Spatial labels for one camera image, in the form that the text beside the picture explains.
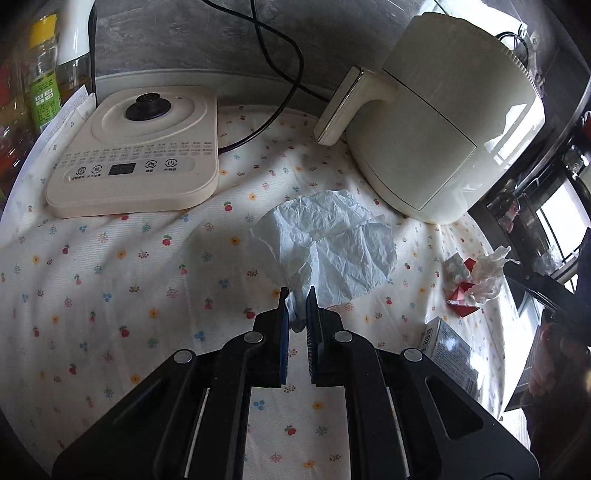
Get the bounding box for green label bottle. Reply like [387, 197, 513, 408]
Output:
[25, 14, 64, 136]

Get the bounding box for floral white tablecloth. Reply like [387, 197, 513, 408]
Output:
[0, 104, 532, 480]

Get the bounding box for white cap bottle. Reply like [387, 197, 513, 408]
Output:
[58, 0, 96, 93]

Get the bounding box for small twisted white tissue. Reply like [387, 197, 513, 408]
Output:
[466, 246, 512, 304]

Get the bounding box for white printed paper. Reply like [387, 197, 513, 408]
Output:
[34, 85, 98, 149]

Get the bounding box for red label bottle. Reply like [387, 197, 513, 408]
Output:
[0, 60, 36, 185]

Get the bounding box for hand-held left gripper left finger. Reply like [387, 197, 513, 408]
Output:
[51, 286, 293, 480]

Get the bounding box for small blue carton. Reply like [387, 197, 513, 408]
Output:
[418, 318, 479, 396]

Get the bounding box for white tissue paper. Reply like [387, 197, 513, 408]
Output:
[250, 189, 399, 332]

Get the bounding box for white air fryer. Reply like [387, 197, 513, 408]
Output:
[314, 11, 546, 225]

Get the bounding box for cream electric kettle base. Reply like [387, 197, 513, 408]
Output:
[45, 85, 221, 219]

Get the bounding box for black power cable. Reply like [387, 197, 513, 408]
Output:
[217, 0, 306, 155]
[203, 0, 335, 100]

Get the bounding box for red wrapper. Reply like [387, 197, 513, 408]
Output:
[447, 258, 482, 317]

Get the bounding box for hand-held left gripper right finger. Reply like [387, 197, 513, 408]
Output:
[305, 285, 541, 480]

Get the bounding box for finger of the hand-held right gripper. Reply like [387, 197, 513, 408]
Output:
[503, 260, 579, 315]

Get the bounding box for person's right hand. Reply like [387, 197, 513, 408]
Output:
[529, 322, 591, 403]

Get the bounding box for white pill blister pack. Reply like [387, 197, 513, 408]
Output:
[444, 254, 472, 282]

